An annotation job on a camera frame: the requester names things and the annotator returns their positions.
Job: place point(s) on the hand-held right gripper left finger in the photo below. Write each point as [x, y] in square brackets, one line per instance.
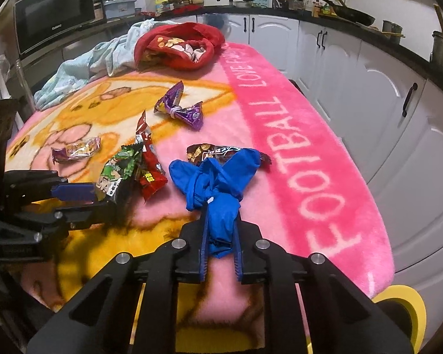
[203, 261]

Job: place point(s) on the black wok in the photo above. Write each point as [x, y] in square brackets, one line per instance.
[354, 15]

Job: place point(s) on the purple snack wrapper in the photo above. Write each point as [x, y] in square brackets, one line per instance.
[192, 116]

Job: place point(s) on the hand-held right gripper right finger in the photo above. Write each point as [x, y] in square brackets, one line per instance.
[238, 265]

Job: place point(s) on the grey plastic storage box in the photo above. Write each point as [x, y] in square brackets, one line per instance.
[120, 9]

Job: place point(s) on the yellow rimmed black bin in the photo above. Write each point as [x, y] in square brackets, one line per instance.
[409, 298]

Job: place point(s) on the black microwave oven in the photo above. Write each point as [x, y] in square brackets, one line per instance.
[51, 18]

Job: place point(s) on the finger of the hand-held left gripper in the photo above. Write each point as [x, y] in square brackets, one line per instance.
[74, 193]
[88, 215]

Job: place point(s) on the wooden spatula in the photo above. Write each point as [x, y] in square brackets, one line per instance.
[441, 20]

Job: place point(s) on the red dish cloth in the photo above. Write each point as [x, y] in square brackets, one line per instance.
[186, 9]

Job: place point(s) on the pink printed blanket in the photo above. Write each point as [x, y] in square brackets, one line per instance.
[299, 155]

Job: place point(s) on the small steel pot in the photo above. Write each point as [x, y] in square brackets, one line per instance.
[391, 26]

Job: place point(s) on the light blue printed cloth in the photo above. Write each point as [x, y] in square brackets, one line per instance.
[77, 66]

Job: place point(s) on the red snack packet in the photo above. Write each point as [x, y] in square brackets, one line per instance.
[151, 177]

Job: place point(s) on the red embroidered cloth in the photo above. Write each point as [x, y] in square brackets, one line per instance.
[192, 31]

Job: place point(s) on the blue plastic bag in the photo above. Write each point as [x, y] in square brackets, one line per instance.
[221, 191]

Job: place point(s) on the green snack packet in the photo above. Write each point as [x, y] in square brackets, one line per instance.
[114, 173]

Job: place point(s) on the dark brown snack packet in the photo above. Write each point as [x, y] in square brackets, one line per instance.
[203, 152]

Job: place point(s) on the row of condiment bottles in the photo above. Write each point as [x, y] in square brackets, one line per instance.
[323, 9]

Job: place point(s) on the small purple yellow wrapper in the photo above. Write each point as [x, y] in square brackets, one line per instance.
[77, 148]

